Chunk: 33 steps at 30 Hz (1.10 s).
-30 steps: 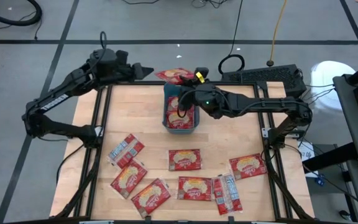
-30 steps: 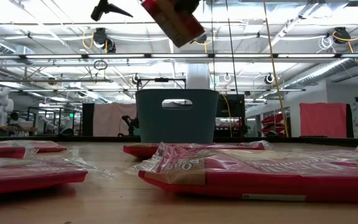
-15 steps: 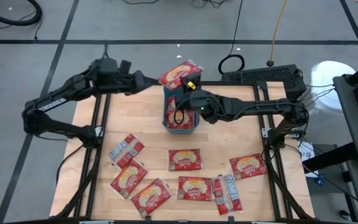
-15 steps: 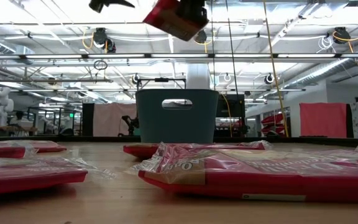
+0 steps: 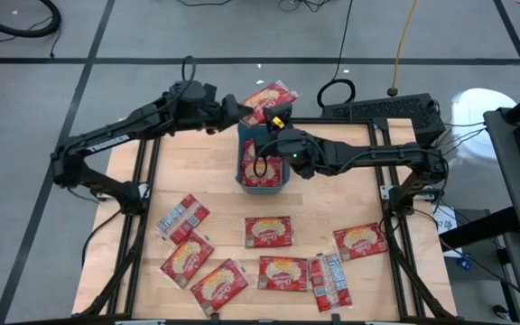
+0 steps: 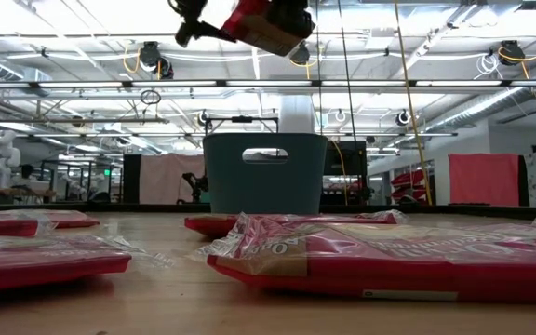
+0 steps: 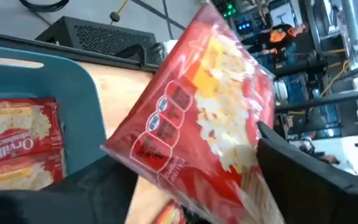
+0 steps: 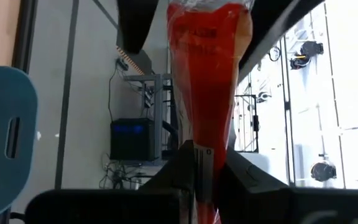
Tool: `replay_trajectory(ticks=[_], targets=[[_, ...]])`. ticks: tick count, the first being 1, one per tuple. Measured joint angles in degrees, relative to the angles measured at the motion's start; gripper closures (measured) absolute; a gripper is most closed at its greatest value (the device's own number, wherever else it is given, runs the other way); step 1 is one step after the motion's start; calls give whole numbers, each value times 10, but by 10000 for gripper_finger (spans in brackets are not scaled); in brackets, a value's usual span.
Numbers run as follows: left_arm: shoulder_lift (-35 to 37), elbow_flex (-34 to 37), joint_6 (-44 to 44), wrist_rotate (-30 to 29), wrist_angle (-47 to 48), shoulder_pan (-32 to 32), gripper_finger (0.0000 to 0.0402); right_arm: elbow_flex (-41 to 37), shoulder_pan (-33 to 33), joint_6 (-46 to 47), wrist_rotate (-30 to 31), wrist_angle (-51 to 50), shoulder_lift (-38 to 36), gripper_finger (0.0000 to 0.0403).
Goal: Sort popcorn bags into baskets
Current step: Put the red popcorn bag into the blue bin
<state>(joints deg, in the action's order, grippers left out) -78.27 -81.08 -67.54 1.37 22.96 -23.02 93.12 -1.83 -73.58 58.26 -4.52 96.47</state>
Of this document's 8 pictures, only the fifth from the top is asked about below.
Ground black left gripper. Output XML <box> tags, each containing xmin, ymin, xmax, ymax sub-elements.
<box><xmin>172</xmin><ymin>79</ymin><xmax>255</xmax><ymax>135</ymax></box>

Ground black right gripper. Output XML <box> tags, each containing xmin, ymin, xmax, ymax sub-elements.
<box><xmin>259</xmin><ymin>102</ymin><xmax>329</xmax><ymax>180</ymax></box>

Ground teal plastic basket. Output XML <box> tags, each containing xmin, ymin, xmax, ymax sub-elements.
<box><xmin>235</xmin><ymin>117</ymin><xmax>293</xmax><ymax>196</ymax></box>

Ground white paper sheet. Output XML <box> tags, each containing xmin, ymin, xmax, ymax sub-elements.
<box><xmin>432</xmin><ymin>203</ymin><xmax>465</xmax><ymax>259</ymax></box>

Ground black desk leg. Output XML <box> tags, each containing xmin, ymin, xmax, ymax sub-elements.
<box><xmin>438</xmin><ymin>206</ymin><xmax>520</xmax><ymax>250</ymax></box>

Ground black metal table frame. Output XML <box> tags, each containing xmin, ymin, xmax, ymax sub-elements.
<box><xmin>77</xmin><ymin>116</ymin><xmax>458</xmax><ymax>325</ymax></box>

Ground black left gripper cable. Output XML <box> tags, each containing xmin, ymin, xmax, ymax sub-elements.
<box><xmin>180</xmin><ymin>54</ymin><xmax>198</xmax><ymax>98</ymax></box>

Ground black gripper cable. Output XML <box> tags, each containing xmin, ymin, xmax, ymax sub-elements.
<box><xmin>251</xmin><ymin>152</ymin><xmax>269</xmax><ymax>181</ymax></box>
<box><xmin>180</xmin><ymin>54</ymin><xmax>198</xmax><ymax>98</ymax></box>

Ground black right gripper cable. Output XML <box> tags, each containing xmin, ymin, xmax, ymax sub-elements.
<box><xmin>251</xmin><ymin>152</ymin><xmax>269</xmax><ymax>181</ymax></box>

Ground black hanging cable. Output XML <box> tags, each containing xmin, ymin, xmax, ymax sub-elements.
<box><xmin>316</xmin><ymin>0</ymin><xmax>357</xmax><ymax>109</ymax></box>

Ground yellow hanging cable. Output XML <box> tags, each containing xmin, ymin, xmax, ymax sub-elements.
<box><xmin>385</xmin><ymin>0</ymin><xmax>420</xmax><ymax>98</ymax></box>

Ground black vacuum hose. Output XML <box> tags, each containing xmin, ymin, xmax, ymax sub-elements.
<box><xmin>0</xmin><ymin>0</ymin><xmax>62</xmax><ymax>40</ymax></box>

